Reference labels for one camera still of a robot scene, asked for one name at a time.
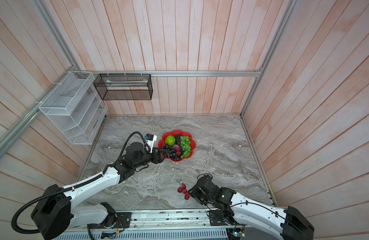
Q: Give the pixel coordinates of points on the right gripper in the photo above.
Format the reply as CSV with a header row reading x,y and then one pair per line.
x,y
194,193

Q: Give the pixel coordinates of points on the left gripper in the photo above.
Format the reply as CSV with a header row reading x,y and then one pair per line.
x,y
160,159

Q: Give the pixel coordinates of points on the black grape bunch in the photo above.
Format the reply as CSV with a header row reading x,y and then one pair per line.
x,y
170,154

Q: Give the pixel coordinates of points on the green custard apple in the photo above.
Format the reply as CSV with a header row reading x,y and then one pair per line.
x,y
170,140

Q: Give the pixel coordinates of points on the purple fig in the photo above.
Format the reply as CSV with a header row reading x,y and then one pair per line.
x,y
176,148

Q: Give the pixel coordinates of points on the red cherry cluster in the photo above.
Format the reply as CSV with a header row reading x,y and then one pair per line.
x,y
183,189

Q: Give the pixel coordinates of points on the dark avocado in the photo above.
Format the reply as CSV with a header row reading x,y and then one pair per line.
x,y
178,139

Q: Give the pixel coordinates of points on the green grape bunch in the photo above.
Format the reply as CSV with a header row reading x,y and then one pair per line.
x,y
185,147

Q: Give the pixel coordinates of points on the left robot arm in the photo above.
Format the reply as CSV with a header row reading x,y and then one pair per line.
x,y
58,208

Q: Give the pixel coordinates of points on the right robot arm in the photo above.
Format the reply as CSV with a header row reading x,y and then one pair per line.
x,y
232,208

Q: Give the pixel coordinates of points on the red flower-shaped fruit bowl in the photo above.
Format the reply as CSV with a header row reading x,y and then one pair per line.
x,y
175,132

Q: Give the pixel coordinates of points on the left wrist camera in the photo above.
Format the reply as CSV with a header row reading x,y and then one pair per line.
x,y
150,140

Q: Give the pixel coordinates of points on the aluminium mounting rail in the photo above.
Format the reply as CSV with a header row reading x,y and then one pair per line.
x,y
172,220

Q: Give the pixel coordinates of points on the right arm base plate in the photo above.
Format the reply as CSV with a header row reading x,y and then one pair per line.
x,y
221,217

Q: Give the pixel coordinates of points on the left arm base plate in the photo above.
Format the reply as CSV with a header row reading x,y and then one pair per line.
x,y
119,220

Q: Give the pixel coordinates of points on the black wire mesh basket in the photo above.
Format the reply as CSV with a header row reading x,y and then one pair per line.
x,y
124,87

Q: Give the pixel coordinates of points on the white wire mesh shelf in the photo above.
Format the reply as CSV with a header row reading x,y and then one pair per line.
x,y
75,109

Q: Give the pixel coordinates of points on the aluminium frame bar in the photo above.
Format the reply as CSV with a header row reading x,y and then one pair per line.
x,y
240,73

